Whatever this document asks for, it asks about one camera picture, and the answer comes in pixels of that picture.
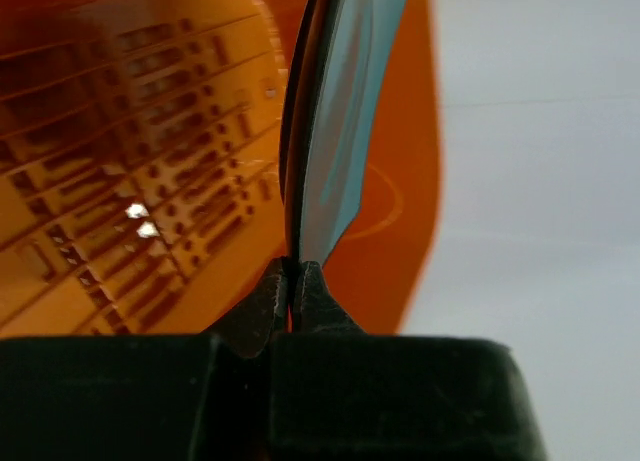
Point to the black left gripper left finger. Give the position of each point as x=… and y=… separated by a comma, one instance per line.
x=145, y=397

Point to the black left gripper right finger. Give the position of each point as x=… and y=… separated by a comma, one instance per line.
x=339, y=393

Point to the teal square plate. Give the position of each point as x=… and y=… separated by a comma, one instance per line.
x=335, y=80

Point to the orange plastic bin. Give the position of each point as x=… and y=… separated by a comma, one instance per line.
x=139, y=160

